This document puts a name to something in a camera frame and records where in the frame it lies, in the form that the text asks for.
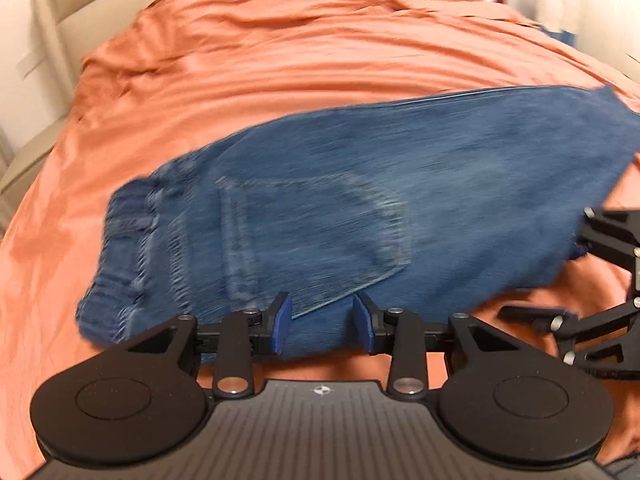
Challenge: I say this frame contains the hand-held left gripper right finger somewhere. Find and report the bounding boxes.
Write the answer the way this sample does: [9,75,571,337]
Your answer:
[351,292,523,401]

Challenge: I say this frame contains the blue denim pants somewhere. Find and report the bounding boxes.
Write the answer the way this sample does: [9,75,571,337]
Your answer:
[75,84,640,356]

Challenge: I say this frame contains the beige padded headboard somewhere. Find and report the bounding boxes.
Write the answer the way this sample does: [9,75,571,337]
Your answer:
[32,0,151,123]

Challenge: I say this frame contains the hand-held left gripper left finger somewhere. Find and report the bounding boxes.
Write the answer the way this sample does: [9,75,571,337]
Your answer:
[117,292,293,401]

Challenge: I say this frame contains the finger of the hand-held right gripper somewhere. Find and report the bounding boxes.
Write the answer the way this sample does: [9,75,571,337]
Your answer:
[577,207,640,291]
[500,300,640,376]

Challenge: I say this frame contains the beige nightstand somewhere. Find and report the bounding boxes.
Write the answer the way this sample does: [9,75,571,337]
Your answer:
[0,117,68,201]

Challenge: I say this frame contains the blue object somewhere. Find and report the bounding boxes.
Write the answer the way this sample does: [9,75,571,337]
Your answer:
[542,27,577,47]

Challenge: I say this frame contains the orange duvet cover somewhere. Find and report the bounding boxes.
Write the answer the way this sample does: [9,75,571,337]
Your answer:
[0,0,640,466]

